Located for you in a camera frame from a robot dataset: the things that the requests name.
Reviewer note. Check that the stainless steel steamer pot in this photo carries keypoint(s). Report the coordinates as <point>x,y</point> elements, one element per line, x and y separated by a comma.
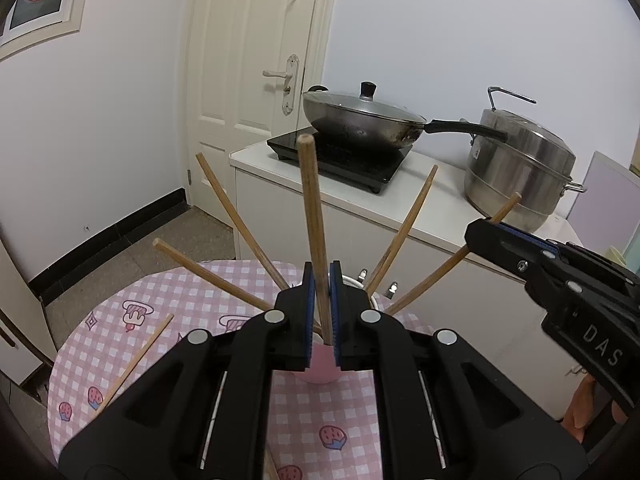
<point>532,161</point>

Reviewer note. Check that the black induction cooker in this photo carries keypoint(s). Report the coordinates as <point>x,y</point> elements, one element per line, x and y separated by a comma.
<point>364,165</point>

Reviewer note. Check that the pink cup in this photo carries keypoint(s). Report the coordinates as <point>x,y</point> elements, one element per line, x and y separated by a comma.
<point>322,369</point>

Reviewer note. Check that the white kitchen counter cabinet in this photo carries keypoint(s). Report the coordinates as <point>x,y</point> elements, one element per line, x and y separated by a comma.
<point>487,307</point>

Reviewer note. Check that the silver door handle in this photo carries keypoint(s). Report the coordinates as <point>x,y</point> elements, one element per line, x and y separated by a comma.
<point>289,79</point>

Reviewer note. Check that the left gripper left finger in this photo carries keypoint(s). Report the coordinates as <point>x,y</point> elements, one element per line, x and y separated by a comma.
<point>201,411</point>

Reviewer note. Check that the wooden chopstick four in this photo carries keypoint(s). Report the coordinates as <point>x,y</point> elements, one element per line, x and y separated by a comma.
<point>209,276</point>

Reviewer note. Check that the wooden chopstick three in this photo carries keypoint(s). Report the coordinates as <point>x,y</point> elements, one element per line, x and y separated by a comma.
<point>270,467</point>

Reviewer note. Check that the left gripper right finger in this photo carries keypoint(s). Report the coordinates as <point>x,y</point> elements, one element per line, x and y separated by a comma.
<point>444,411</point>

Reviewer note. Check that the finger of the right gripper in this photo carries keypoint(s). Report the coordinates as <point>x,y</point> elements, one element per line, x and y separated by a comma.
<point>482,238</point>
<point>521,241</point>

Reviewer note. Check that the wooden chopstick seven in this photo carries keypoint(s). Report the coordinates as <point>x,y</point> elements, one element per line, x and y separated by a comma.
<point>450,263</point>

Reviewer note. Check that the person right hand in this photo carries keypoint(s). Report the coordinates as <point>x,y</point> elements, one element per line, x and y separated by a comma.
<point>588,400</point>

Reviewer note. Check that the wooden chopstick two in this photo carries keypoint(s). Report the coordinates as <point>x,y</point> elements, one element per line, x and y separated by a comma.
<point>239,224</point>

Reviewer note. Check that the white door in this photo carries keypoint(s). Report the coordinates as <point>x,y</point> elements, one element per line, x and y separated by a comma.
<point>228,104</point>

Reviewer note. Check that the wooden chopstick one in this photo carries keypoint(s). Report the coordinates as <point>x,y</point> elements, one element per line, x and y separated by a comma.
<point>133,363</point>

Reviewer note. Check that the wok with glass lid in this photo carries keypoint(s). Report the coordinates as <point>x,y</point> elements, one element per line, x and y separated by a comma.
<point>363,118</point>

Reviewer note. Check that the wooden chopstick five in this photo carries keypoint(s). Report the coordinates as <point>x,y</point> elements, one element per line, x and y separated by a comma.
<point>308,165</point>

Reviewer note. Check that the pink checkered tablecloth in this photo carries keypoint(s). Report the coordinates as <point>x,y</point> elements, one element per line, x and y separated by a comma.
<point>201,411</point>

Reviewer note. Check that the window with red decals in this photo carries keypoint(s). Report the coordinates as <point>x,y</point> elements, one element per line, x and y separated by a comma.
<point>32,22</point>

